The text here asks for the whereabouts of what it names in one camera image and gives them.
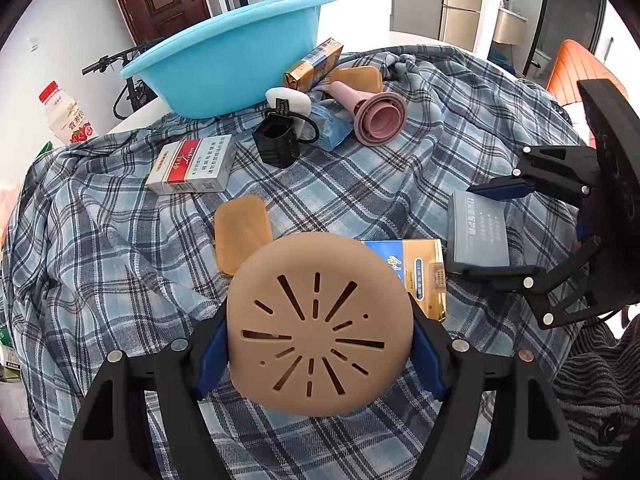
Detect red capped drink bottle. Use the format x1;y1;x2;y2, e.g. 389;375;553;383
39;81;96;146

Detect black bicycle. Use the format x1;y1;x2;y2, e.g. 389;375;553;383
81;37;166;121

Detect person's right forearm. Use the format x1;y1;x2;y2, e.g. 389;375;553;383
550;305;640;480

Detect blue plaid cloth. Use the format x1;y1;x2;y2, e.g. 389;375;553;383
0;42;596;480

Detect amber translucent rounded pad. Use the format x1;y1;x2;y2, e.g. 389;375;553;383
327;65;385;96
214;195;274;276

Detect pale cardboard box with barcode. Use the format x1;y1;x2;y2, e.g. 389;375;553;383
446;191;511;268

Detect small black container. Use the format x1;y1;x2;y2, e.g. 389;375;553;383
251;100;321;168

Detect light blue packet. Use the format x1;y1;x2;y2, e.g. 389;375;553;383
300;102;353;151

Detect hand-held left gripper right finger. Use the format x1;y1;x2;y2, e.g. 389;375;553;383
410;297;583;480

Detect beige refrigerator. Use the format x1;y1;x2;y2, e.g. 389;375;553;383
390;0;488;51

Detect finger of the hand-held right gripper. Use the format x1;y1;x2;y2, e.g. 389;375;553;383
445;235;608;331
467;145;601;206

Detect white sink cabinet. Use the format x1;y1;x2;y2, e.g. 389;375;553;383
492;2;528;46

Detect gold and blue cigarette pack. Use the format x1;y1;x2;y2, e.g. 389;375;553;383
360;238;447;322
282;37;345;93

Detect pink cup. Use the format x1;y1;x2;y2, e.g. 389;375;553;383
320;82;410;148

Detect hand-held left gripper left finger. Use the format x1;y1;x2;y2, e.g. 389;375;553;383
59;305;236;480

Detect light blue plastic basin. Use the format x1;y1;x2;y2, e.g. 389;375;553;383
119;0;338;120

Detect red and white cigarette pack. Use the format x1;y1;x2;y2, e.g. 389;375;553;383
146;134;235;196

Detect orange chair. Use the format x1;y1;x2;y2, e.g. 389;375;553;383
546;39;628;106

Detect round tan slotted disc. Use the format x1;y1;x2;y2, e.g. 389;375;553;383
226;232;415;417

